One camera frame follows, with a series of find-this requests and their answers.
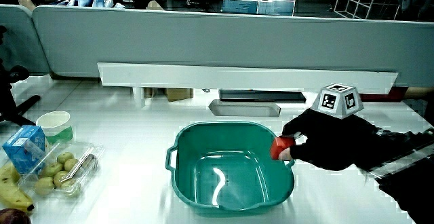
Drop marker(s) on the person's right hand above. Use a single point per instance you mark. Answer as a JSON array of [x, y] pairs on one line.
[[332, 142]]

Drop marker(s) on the red block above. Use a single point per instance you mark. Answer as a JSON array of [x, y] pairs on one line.
[[278, 146]]

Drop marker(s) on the red flat object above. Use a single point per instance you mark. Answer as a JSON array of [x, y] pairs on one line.
[[383, 96]]

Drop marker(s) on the black flat keyboard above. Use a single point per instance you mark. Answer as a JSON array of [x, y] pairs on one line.
[[261, 95]]

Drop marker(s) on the grey plastic tray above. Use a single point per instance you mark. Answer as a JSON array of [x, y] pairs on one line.
[[244, 109]]

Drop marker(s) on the green plastic basin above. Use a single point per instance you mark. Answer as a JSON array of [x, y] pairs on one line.
[[234, 176]]

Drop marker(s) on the white desk shelf riser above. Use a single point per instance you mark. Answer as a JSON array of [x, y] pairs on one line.
[[237, 76]]

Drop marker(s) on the wide grey partition panel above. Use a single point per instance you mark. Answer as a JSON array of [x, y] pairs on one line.
[[220, 40]]

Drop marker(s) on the brown cardboard box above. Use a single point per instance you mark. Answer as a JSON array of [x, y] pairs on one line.
[[178, 93]]

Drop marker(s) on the clear plastic fruit box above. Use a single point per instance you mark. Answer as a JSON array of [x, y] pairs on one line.
[[81, 156]]

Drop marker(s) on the white and green paper cup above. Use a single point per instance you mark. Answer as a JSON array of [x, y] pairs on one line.
[[56, 125]]

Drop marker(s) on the group of green kiwis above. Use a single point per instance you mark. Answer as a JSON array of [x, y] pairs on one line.
[[52, 169]]

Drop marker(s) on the blue milk carton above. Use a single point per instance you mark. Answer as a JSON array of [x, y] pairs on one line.
[[23, 147]]

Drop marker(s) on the yellow banana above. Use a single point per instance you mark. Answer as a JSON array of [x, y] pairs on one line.
[[10, 190]]

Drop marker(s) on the black tripod stand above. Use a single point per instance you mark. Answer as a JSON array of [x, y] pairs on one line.
[[8, 95]]

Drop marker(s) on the dark red apple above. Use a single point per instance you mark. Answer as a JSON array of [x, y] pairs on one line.
[[12, 217]]

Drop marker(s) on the narrow grey partition panel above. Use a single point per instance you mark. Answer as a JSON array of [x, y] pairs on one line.
[[18, 40]]

